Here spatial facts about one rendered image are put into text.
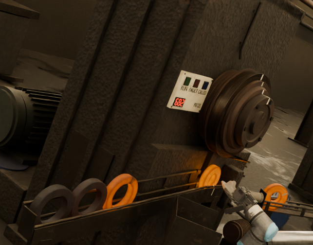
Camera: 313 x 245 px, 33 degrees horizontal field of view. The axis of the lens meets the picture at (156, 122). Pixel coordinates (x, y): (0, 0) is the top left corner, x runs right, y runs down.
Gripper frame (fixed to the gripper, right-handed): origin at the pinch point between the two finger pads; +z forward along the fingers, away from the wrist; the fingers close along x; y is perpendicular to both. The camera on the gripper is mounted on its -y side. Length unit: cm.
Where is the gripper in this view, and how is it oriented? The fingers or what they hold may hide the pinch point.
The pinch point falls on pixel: (222, 183)
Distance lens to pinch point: 282.9
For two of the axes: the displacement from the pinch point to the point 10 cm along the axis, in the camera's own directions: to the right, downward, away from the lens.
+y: 5.7, -7.4, -3.5
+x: -5.9, -0.7, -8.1
